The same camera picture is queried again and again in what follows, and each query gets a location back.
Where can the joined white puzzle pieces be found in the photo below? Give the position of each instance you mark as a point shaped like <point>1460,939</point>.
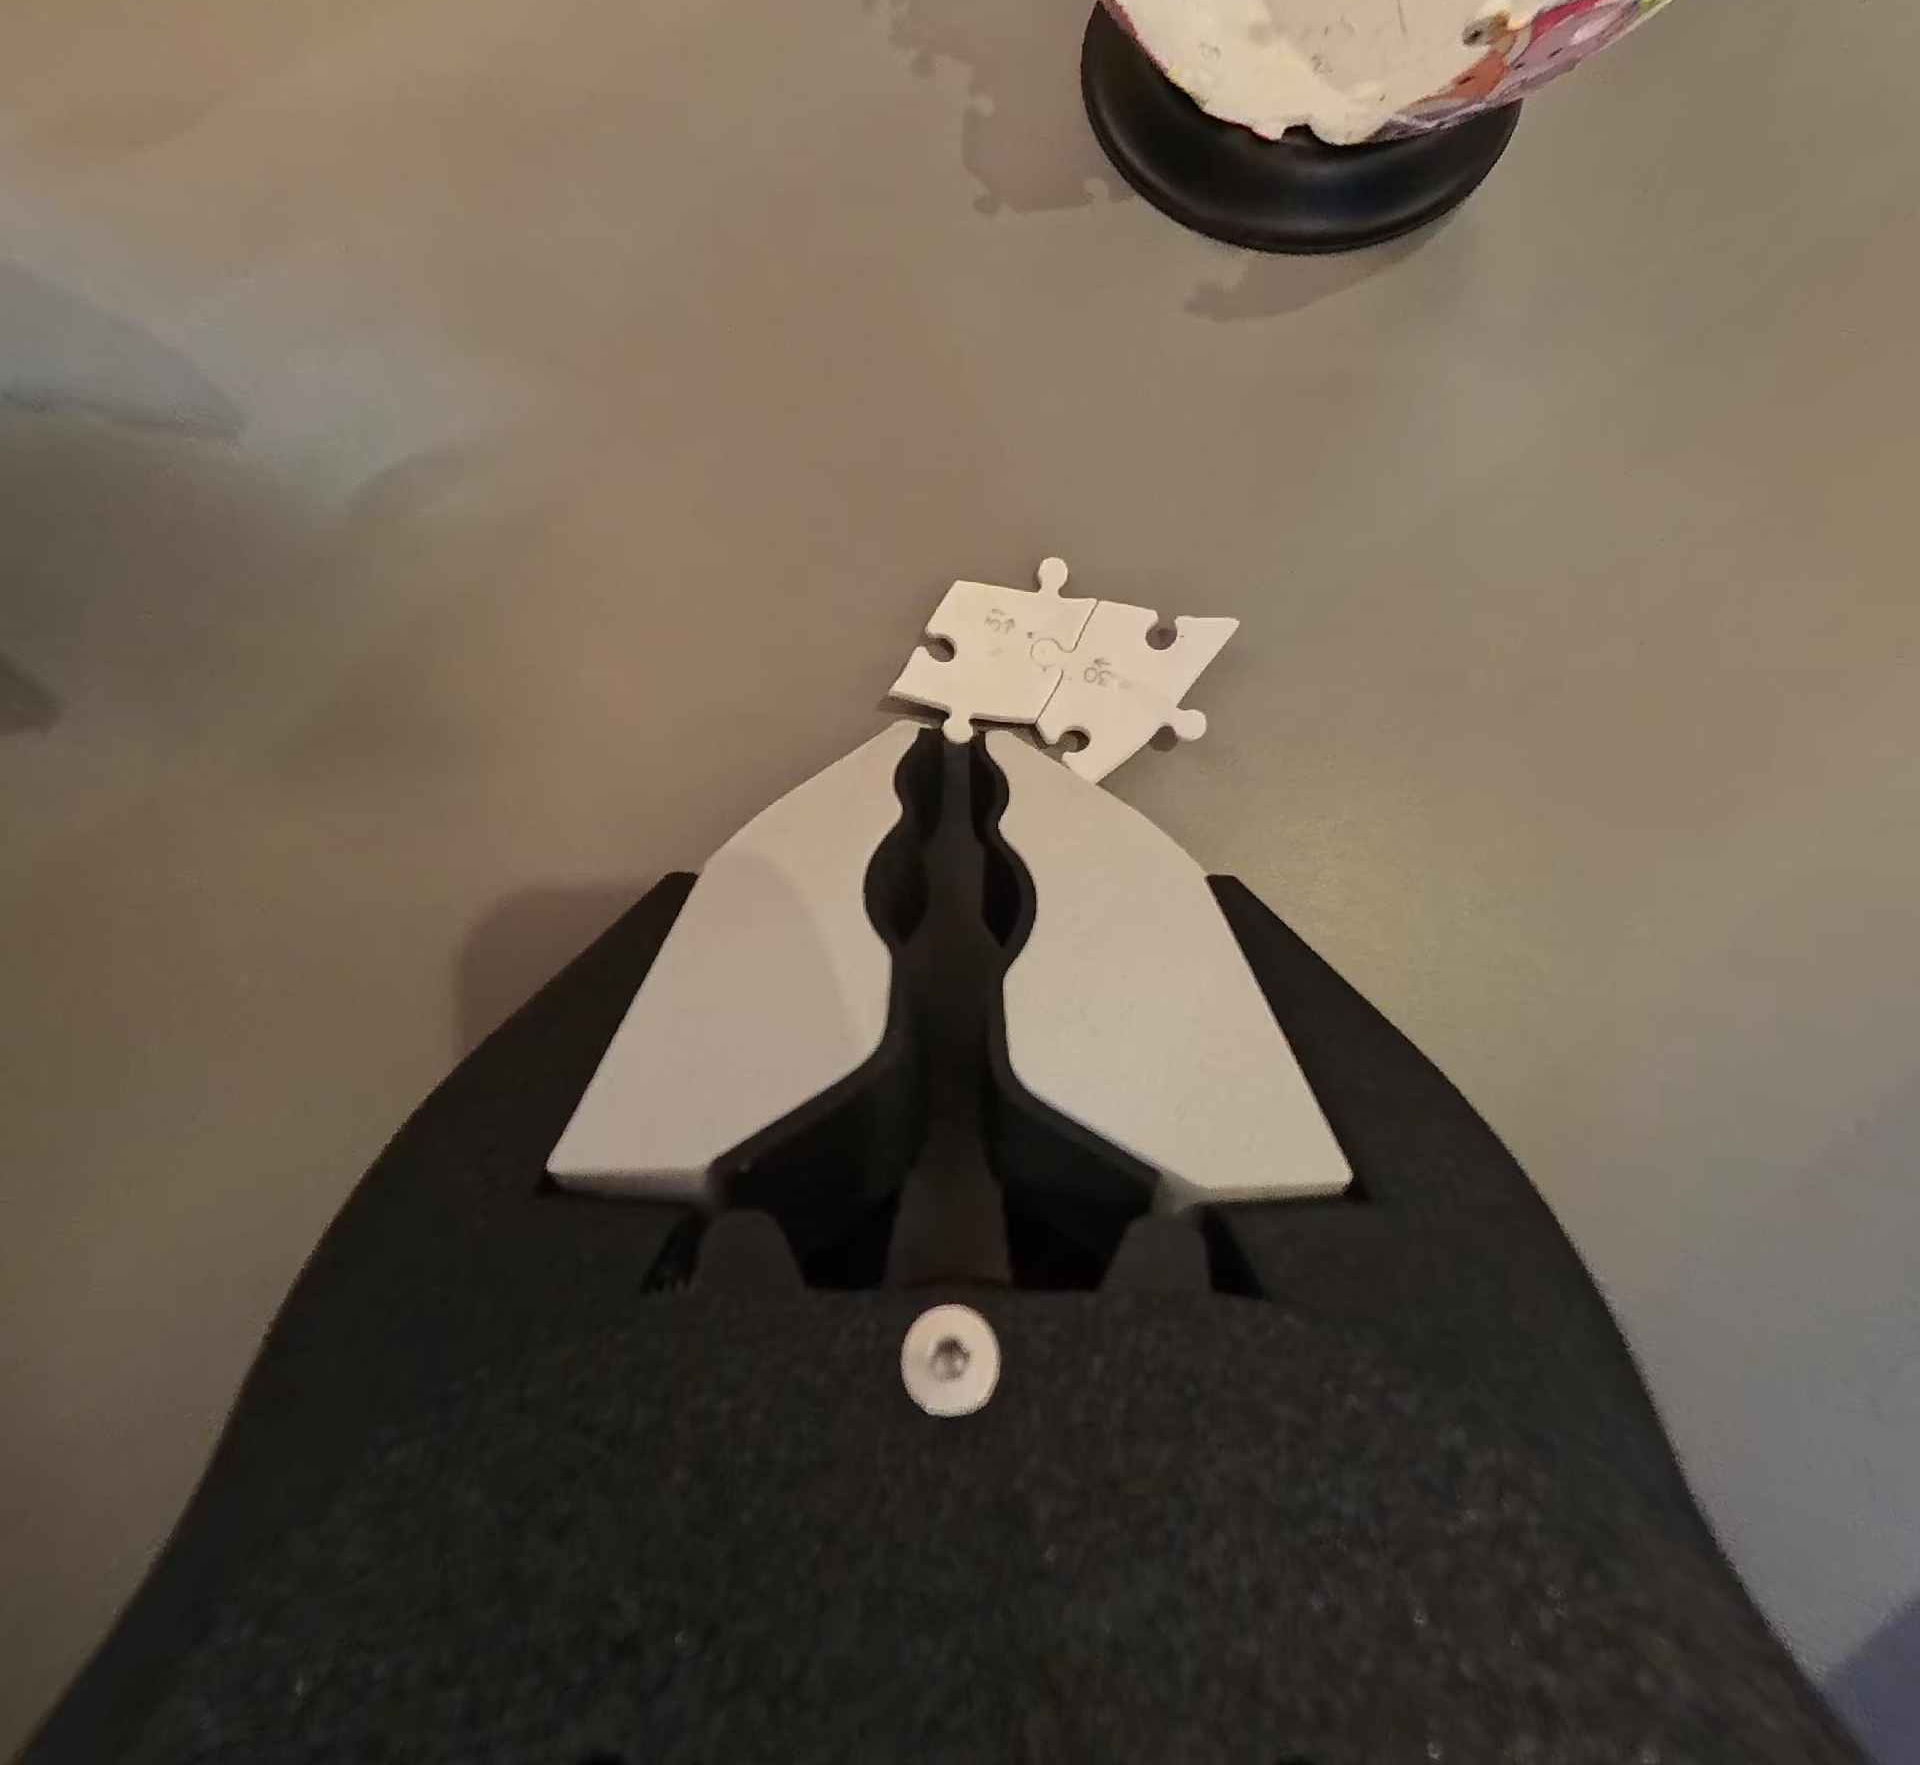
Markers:
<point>1005,655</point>

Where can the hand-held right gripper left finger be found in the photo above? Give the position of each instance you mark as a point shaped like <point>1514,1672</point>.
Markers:
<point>751,1016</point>

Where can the round black ball stand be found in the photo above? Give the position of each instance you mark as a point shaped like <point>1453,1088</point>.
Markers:
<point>1290,197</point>

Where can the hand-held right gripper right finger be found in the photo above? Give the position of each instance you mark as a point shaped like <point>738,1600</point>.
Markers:
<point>1156,1030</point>

